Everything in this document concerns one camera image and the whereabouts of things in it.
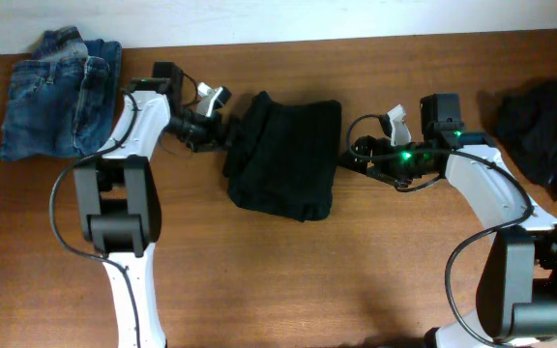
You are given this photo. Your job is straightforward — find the right black cable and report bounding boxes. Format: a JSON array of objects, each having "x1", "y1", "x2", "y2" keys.
[{"x1": 344, "y1": 113, "x2": 536, "y2": 348}]

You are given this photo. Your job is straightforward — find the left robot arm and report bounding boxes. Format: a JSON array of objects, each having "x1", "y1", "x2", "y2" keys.
[{"x1": 73, "y1": 62, "x2": 235, "y2": 348}]

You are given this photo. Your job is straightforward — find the left black cable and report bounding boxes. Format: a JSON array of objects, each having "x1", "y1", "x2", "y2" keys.
[{"x1": 48, "y1": 72, "x2": 202, "y2": 348}]

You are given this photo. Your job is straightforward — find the black cable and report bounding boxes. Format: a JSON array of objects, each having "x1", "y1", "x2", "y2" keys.
[
  {"x1": 344, "y1": 113, "x2": 536, "y2": 348},
  {"x1": 48, "y1": 72, "x2": 202, "y2": 348}
]

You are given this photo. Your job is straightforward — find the dark navy crumpled garment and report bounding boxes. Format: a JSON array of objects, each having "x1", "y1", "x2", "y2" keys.
[{"x1": 495, "y1": 80, "x2": 557, "y2": 199}]

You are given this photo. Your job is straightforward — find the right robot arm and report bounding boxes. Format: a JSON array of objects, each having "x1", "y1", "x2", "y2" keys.
[{"x1": 339, "y1": 94, "x2": 557, "y2": 348}]

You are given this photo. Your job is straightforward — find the black jeans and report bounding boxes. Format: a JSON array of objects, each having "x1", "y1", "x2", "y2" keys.
[{"x1": 223, "y1": 91, "x2": 342, "y2": 222}]

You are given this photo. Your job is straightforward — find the folded blue denim jeans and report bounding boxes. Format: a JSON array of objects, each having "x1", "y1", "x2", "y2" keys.
[{"x1": 0, "y1": 26, "x2": 123, "y2": 161}]

